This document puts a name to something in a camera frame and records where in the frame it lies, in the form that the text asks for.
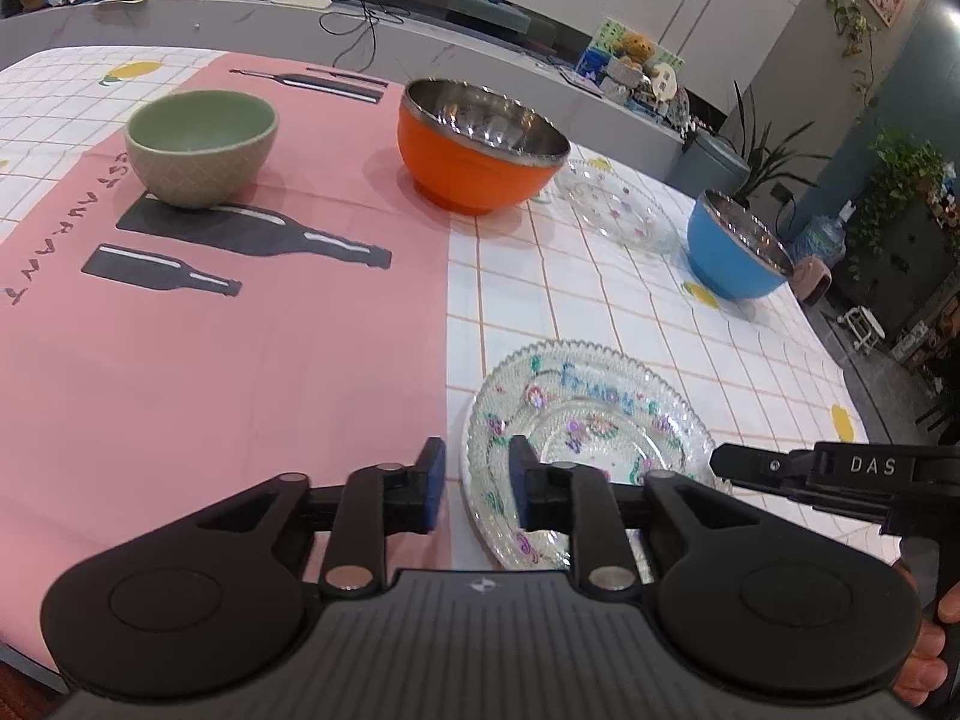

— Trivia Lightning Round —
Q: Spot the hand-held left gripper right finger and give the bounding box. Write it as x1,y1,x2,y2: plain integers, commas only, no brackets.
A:
508,435,758,592

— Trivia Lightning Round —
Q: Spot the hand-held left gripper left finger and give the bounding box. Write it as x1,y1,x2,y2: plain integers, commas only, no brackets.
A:
196,436,448,595

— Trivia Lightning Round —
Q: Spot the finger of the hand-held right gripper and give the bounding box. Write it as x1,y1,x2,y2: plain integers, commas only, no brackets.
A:
709,444,822,502

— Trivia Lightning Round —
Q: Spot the lettered glass plate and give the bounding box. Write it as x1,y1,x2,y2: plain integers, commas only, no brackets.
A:
459,340,732,571

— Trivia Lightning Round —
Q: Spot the small floral glass plate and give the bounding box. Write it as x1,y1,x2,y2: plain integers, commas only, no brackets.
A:
555,159,682,254

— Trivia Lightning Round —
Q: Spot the orange steel bowl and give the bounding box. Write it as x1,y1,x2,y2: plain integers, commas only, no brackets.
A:
396,78,572,215

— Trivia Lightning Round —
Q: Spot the green ceramic bowl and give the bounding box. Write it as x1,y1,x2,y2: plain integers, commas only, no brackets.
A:
124,90,280,211

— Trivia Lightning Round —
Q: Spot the person's right hand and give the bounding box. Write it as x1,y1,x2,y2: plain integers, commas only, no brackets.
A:
892,583,960,713

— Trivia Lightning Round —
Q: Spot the white stool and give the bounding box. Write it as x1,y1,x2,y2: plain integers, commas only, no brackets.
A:
838,306,886,353

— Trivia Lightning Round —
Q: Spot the pink stool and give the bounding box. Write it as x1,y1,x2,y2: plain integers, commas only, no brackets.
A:
791,255,833,307

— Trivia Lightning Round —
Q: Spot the blue steel bowl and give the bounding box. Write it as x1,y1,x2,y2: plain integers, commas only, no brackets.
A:
686,189,796,301

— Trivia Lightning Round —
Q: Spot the pink and white printed tablecloth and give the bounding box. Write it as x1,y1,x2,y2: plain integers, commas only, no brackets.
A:
0,45,878,691

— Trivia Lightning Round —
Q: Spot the blue water jug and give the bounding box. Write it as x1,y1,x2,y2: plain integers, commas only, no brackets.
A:
787,214,848,272

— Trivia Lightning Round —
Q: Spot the bushy green plant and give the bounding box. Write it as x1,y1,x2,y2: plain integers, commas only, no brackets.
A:
855,127,947,271

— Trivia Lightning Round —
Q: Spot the long-leaf potted plant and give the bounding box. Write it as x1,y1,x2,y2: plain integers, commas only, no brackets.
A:
731,79,826,203

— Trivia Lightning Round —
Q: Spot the grey trash bin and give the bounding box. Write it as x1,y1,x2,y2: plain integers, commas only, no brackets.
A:
671,127,751,192

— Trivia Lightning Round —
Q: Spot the hanging vine plant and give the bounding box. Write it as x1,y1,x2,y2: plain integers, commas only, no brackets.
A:
825,0,882,121

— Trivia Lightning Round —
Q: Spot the grey marble counter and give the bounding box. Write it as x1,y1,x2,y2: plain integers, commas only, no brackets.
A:
0,0,713,166

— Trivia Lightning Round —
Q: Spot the black cable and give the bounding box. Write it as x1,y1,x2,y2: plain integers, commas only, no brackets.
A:
322,0,387,70

